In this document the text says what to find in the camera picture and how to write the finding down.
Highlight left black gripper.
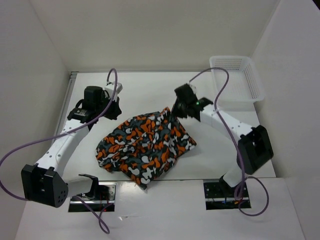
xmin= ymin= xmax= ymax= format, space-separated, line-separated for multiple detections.
xmin=96 ymin=94 xmax=122 ymax=121

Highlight orange camouflage shorts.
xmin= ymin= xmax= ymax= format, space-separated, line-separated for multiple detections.
xmin=95 ymin=107 xmax=197 ymax=190

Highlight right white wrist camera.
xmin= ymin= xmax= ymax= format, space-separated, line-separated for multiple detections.
xmin=188 ymin=83 xmax=197 ymax=95

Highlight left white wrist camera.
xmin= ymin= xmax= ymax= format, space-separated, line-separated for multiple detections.
xmin=104 ymin=82 xmax=123 ymax=95

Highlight white perforated plastic basket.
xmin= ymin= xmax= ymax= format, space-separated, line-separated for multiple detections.
xmin=209 ymin=55 xmax=265 ymax=110

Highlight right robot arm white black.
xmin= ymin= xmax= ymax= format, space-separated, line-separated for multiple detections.
xmin=172 ymin=83 xmax=274 ymax=197

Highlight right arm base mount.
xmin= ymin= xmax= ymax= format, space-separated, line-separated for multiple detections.
xmin=203 ymin=179 xmax=251 ymax=210

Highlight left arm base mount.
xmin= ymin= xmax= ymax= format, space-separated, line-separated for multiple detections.
xmin=68 ymin=181 xmax=117 ymax=213

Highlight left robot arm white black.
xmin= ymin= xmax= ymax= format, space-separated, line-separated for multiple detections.
xmin=21 ymin=83 xmax=123 ymax=208

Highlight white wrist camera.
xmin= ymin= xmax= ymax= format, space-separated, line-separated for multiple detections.
xmin=104 ymin=82 xmax=123 ymax=95
xmin=188 ymin=83 xmax=197 ymax=95

